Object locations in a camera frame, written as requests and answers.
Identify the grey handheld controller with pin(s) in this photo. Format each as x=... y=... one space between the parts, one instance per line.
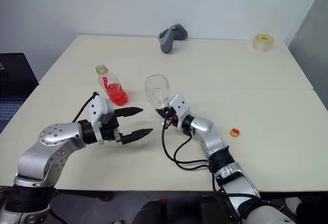
x=167 y=40

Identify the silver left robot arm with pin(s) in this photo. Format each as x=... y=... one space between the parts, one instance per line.
x=55 y=139

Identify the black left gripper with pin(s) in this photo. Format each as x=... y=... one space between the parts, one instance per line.
x=110 y=130

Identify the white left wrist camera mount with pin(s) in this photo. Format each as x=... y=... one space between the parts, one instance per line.
x=98 y=108

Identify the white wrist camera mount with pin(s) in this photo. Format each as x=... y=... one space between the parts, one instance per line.
x=98 y=108
x=180 y=108

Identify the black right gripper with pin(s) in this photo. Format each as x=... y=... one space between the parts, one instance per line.
x=171 y=117

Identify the dark laptop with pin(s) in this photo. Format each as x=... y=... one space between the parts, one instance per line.
x=15 y=85

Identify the clear tape roll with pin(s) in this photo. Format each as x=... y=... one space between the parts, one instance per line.
x=263 y=43

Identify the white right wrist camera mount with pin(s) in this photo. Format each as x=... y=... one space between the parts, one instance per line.
x=180 y=108

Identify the dark rounded shape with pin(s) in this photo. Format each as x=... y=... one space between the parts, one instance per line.
x=151 y=212

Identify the yellow and red bottle cap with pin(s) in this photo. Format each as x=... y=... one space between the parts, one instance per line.
x=235 y=132

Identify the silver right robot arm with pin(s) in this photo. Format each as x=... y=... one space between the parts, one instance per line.
x=212 y=139

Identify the bottle with red liquid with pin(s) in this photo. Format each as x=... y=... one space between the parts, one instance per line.
x=115 y=94

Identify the clear wine glass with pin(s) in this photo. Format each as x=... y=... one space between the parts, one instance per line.
x=156 y=90

